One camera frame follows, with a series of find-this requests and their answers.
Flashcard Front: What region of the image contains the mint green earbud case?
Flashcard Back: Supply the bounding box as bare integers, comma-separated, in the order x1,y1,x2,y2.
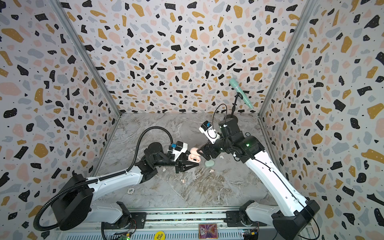
205,160,215,168

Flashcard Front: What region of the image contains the black corrugated cable conduit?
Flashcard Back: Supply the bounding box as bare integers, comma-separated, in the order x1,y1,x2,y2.
32,126,175,232

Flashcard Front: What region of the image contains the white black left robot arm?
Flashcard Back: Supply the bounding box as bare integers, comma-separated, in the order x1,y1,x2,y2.
52,142,201,231

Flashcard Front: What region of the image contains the mint green toy microphone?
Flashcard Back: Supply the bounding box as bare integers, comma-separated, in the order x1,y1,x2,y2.
229,78,254,109

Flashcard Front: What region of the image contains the yellow round sticker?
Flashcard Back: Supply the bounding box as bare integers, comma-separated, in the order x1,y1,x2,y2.
154,231,166,240

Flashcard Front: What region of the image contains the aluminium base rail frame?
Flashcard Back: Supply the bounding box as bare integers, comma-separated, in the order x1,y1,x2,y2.
55,206,319,240

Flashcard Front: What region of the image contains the aluminium corner post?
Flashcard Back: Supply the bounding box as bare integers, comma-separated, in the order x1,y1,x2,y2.
49,0,122,117
258,0,319,118

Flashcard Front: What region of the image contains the left aluminium corner post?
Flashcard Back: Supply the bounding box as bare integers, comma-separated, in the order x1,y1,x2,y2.
49,0,122,117

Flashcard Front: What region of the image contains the pink earbud case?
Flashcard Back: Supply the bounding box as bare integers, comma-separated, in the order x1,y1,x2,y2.
188,148,201,163

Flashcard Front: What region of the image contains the black microphone stand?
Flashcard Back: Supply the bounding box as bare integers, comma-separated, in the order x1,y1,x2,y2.
226,93,243,121

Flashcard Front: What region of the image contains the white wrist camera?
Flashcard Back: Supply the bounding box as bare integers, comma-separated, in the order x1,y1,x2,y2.
199,121,221,144
171,141,188,162

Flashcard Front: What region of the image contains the pink square sticker card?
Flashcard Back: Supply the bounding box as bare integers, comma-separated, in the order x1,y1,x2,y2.
198,224,219,240

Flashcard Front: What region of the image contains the right aluminium corner post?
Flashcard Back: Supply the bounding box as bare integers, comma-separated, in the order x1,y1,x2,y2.
258,0,319,118

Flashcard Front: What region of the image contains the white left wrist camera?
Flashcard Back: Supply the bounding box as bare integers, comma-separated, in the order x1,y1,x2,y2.
171,141,188,162

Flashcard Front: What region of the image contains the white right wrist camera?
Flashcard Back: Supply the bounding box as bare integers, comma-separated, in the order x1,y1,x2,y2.
199,121,221,144

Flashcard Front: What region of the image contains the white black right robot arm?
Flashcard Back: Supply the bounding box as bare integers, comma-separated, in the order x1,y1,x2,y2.
197,118,320,240

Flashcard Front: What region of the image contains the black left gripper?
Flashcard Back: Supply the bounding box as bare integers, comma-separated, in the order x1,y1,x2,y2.
155,150,200,175

